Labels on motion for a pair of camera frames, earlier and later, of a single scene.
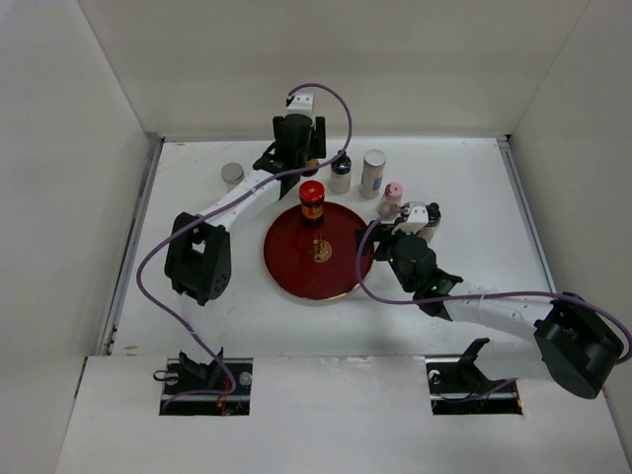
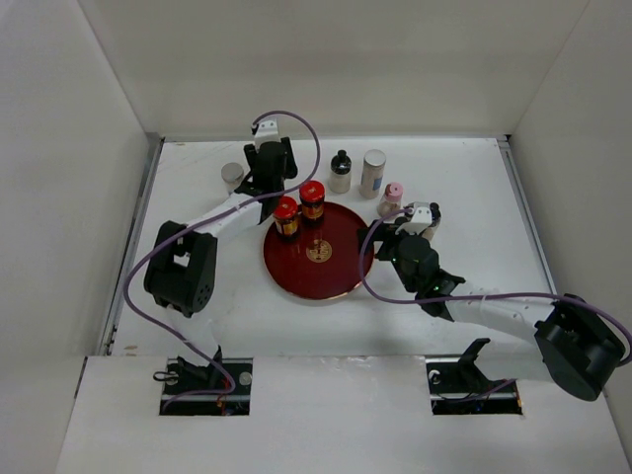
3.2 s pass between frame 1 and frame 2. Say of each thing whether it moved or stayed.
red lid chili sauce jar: moved
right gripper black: stayed
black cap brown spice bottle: stayed
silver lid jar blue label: stayed
